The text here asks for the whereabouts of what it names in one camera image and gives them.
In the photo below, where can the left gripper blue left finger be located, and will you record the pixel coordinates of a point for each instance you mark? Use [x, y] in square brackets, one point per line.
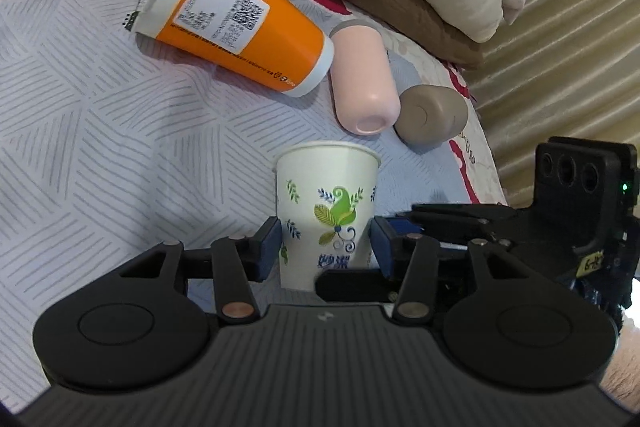
[237, 261]

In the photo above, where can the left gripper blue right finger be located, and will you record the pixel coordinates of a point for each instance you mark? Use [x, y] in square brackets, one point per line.
[409, 262]

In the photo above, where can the white floral paper cup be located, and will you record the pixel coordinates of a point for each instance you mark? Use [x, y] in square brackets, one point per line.
[325, 200]

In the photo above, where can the orange paper cup with label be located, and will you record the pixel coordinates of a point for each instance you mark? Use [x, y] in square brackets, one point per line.
[267, 41]

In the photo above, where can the right hand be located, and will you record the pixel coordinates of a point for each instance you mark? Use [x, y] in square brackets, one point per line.
[622, 377]

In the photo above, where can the cream heart pattern bedspread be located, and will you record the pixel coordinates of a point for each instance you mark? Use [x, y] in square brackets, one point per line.
[411, 66]

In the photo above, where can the brown tumbler lid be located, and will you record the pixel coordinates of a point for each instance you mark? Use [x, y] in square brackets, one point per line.
[430, 115]

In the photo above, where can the pink tumbler bottle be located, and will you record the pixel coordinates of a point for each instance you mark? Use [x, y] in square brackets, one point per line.
[365, 95]

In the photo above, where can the grey striped white cloth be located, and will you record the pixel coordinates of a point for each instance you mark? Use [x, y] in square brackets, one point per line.
[111, 143]

